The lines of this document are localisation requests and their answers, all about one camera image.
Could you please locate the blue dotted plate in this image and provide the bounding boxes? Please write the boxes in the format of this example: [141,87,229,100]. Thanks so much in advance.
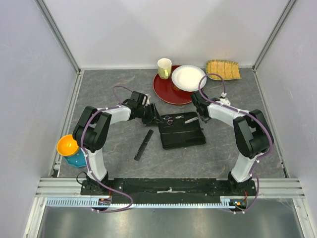
[64,149,86,168]

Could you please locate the silver hair scissors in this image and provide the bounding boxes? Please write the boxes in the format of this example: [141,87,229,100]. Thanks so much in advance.
[163,115,184,125]

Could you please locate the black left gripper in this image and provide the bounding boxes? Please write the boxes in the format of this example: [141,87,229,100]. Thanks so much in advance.
[137,103,164,127]

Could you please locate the slotted grey cable duct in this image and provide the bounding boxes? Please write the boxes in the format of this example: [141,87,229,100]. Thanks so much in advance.
[46,196,248,208]

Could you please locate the black hair comb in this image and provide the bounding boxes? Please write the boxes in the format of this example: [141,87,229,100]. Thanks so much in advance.
[134,129,154,161]

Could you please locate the white paper plate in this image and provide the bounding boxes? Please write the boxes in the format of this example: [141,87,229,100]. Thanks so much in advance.
[171,65,205,92]

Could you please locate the black zip tool case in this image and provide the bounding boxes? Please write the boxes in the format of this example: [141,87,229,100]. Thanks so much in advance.
[158,112,206,150]

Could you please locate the red round lacquer tray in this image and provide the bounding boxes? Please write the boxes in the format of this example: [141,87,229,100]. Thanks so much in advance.
[153,65,193,105]

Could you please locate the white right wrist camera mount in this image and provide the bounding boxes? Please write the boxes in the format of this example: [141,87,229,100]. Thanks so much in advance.
[219,92,231,106]

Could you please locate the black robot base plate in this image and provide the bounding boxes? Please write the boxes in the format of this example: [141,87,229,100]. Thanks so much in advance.
[80,177,257,202]

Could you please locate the pale yellow ceramic mug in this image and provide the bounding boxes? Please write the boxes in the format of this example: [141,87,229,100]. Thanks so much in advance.
[157,58,172,79]

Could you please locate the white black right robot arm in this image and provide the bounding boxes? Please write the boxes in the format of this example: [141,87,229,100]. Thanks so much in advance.
[191,91,274,195]

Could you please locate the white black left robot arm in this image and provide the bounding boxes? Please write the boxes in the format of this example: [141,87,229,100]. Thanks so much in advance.
[72,91,163,195]

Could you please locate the silver thinning scissors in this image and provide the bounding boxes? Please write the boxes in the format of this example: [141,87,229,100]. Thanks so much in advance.
[185,117,200,124]

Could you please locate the yellow woven bamboo tray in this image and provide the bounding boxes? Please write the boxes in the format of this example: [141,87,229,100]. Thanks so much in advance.
[206,59,241,81]

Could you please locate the orange plastic bowl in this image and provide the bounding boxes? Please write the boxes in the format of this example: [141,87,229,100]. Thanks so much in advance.
[56,134,80,157]

